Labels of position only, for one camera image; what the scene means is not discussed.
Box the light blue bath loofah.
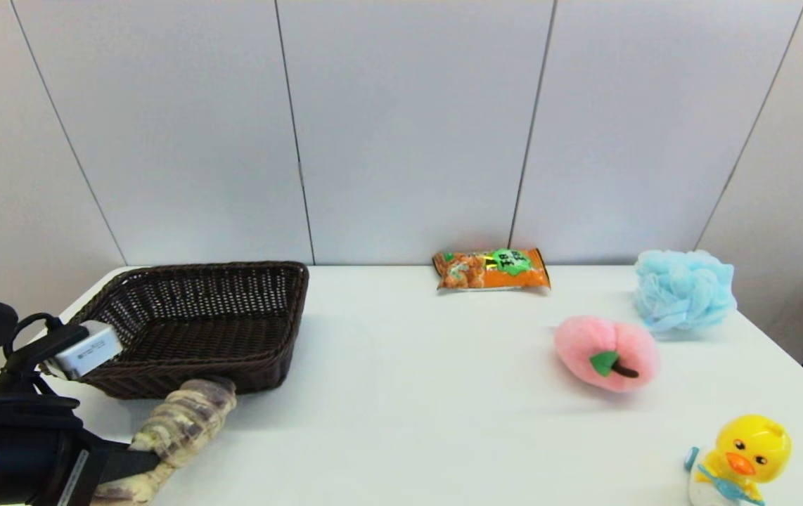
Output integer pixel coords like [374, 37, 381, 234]
[634, 249, 738, 335]

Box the long striped bread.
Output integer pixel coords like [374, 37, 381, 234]
[90, 377, 238, 505]

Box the orange snack packet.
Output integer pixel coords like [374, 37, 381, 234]
[432, 247, 551, 292]

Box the black looped cable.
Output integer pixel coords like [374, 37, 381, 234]
[0, 313, 83, 413]

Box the pink plush peach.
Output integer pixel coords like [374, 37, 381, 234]
[554, 315, 660, 393]

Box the dark brown wicker basket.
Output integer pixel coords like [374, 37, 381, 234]
[68, 261, 309, 400]

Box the yellow duck toy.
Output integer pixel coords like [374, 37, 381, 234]
[684, 414, 792, 506]

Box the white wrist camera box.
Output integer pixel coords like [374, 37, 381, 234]
[46, 320, 124, 381]

